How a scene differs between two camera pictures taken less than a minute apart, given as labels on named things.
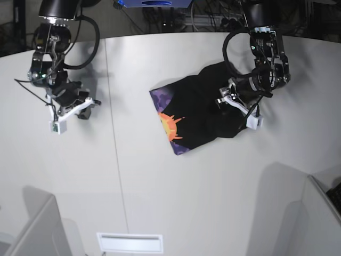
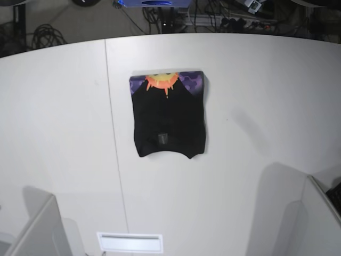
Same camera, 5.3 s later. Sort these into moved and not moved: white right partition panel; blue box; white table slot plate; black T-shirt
Moved: black T-shirt
Not moved: blue box; white table slot plate; white right partition panel
